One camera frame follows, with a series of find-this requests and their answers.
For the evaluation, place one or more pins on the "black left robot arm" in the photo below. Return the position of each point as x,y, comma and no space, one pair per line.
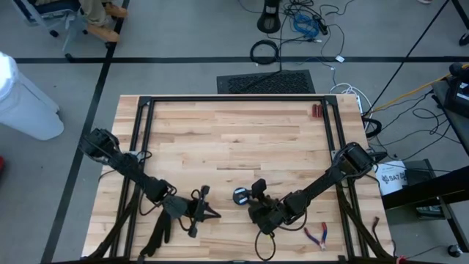
135,172

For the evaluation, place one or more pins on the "person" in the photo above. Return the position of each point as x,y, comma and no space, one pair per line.
93,14

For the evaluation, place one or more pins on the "black cylindrical bin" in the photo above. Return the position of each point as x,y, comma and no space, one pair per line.
269,22

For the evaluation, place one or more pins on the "white trash bin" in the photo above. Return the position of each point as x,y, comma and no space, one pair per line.
25,106

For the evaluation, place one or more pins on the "black slanted pole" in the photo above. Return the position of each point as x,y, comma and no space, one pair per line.
406,57

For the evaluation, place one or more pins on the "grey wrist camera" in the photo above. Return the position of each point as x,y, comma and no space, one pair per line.
176,207
275,221

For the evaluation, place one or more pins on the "white power strip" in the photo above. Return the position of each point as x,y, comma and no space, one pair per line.
359,104

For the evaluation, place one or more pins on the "small white adapter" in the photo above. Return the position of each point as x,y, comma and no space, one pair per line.
339,58

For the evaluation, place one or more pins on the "small red block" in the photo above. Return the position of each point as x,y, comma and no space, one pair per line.
317,110

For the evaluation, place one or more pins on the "black perforated floor mat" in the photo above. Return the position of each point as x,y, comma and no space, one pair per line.
264,83

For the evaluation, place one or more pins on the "grey side table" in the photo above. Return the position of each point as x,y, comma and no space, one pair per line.
454,132

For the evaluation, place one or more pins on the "black side table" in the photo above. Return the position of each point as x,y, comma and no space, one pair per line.
421,188

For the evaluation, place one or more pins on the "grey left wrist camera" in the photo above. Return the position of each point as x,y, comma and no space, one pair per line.
176,207

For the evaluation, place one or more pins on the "black equipment case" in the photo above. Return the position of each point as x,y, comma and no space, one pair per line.
458,99

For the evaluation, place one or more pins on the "black round foot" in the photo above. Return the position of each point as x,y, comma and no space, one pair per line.
455,251

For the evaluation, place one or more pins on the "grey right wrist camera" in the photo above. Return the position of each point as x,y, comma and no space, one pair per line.
275,221

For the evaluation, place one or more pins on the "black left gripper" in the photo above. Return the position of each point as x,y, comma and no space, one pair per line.
196,210

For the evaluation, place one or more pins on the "black power strip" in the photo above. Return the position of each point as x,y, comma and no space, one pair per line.
322,26

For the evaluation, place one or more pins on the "white blue office chair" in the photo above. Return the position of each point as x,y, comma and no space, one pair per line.
55,6

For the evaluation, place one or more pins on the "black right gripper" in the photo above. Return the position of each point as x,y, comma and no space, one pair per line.
265,205

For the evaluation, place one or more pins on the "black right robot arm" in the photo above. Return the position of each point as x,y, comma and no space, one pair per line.
322,183

